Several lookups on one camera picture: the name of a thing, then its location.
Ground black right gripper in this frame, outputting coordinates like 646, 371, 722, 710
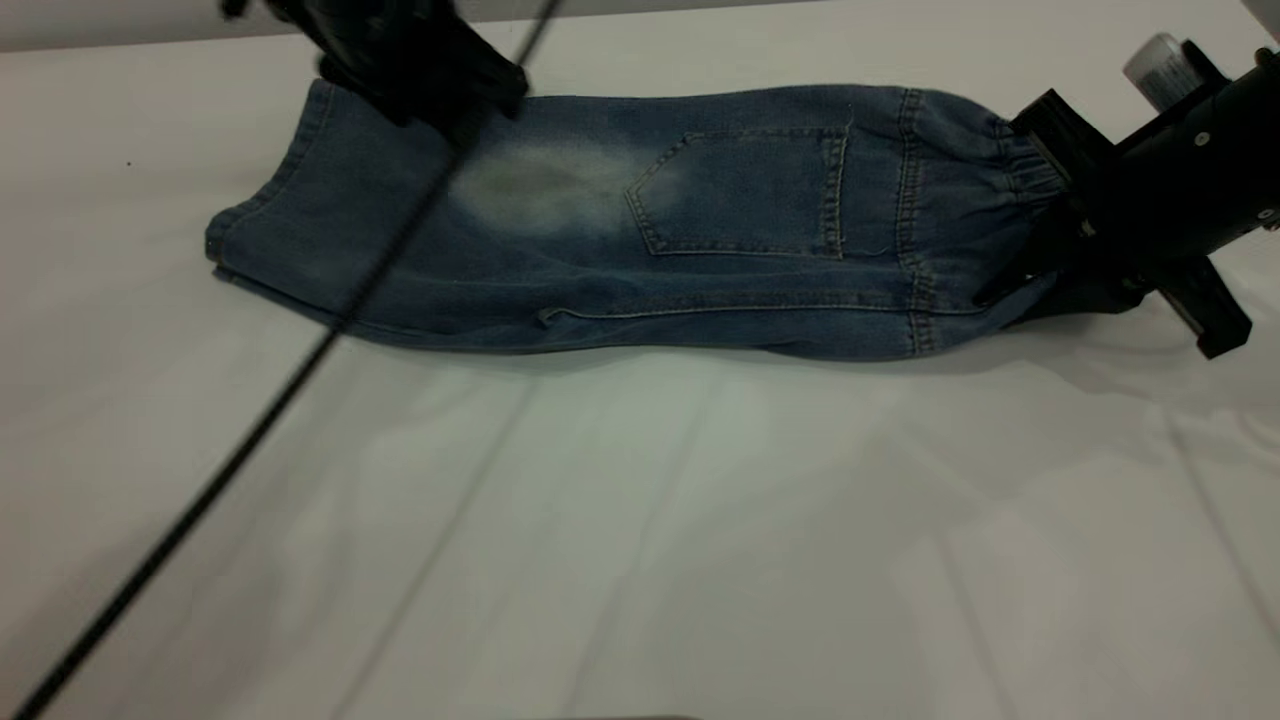
975, 90, 1253, 361

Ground blue denim jeans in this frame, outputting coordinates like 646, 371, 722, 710
205, 80, 1141, 363

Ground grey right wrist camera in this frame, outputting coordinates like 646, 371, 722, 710
1123, 33, 1203, 111

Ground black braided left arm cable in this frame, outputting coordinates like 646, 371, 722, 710
10, 0, 563, 720

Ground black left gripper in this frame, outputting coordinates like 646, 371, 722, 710
265, 0, 531, 153

